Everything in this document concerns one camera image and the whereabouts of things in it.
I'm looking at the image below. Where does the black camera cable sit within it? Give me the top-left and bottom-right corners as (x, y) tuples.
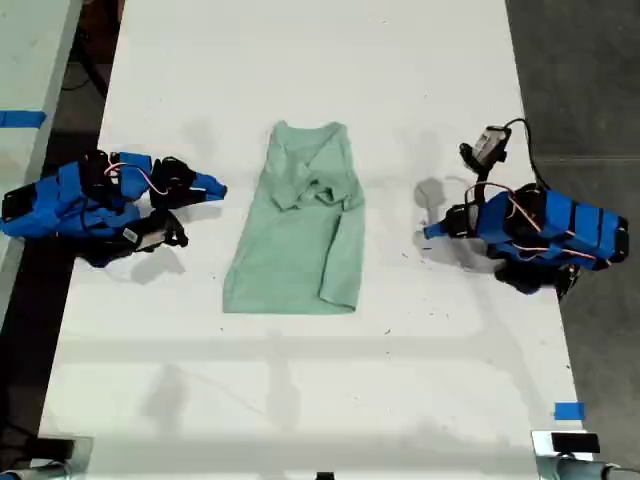
(501, 117), (552, 189)

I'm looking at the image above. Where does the small black box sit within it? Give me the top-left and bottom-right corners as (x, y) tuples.
(549, 432), (602, 455)

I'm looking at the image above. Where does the black floor cable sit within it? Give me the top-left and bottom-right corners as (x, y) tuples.
(62, 47), (110, 99)

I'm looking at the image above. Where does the dark grey box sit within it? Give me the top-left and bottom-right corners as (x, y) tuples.
(28, 435), (95, 472)

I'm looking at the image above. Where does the short black camera stalk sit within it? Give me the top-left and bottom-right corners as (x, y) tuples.
(463, 158), (501, 202)
(158, 210), (190, 250)

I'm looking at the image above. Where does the pale green T-shirt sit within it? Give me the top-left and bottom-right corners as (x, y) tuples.
(221, 119), (366, 317)

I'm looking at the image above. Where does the black camera box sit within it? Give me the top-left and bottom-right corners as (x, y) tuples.
(118, 223), (170, 253)
(459, 123), (510, 165)

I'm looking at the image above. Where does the small blue tape square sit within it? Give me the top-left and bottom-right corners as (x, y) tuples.
(553, 401), (587, 422)

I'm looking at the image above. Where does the white side table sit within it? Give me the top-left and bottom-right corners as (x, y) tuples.
(0, 0), (85, 321)

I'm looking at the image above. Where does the long blue tape strip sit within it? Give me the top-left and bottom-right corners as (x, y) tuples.
(0, 110), (48, 129)

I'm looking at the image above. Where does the red white arm wire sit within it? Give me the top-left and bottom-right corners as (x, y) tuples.
(464, 181), (612, 265)
(102, 153), (172, 197)

